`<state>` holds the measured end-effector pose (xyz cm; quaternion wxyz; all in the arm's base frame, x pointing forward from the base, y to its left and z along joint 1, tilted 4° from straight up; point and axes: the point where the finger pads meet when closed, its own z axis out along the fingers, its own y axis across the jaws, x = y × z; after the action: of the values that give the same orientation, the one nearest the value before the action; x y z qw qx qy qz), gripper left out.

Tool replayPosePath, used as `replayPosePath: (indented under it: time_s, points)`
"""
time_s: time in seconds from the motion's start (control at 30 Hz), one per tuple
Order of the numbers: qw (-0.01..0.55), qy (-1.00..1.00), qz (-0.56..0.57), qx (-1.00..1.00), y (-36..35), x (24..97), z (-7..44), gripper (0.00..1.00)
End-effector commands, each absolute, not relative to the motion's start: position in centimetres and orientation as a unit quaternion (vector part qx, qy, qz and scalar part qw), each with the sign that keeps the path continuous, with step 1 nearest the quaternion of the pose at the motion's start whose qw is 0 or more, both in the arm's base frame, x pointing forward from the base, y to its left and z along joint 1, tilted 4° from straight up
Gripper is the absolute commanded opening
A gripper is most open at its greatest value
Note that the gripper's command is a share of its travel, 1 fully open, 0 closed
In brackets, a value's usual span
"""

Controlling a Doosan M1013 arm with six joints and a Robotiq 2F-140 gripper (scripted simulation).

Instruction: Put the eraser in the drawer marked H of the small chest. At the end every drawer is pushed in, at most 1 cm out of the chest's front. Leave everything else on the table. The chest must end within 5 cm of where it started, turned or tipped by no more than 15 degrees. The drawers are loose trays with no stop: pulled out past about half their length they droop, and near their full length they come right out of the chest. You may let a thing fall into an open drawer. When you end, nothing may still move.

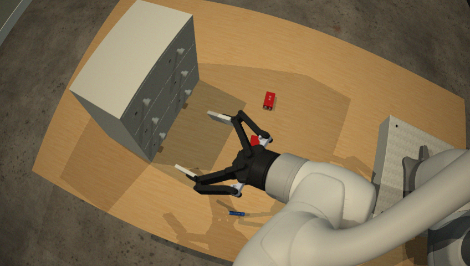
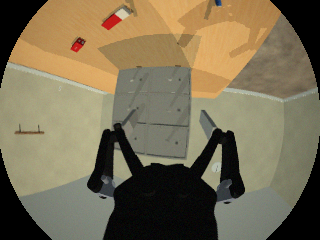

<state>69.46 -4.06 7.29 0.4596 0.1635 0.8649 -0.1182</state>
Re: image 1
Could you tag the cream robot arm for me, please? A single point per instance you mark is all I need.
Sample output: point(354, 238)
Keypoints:
point(325, 219)

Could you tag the small grey chest of drawers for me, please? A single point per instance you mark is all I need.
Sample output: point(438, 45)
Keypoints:
point(116, 70)

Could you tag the red nine-volt battery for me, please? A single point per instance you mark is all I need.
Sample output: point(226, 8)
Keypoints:
point(269, 100)

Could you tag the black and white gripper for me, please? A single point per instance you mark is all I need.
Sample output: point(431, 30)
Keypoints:
point(250, 167)

